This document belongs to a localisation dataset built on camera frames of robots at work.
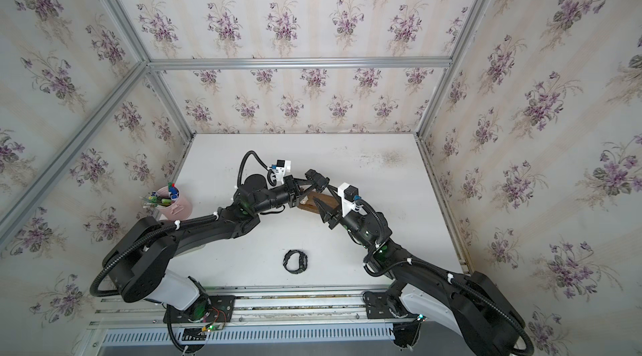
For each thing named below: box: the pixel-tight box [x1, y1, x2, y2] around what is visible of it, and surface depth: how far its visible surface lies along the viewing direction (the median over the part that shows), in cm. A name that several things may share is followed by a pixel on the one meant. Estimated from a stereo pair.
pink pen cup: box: [156, 186, 193, 221], surface depth 88 cm
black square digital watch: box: [304, 168, 331, 193], surface depth 72 cm
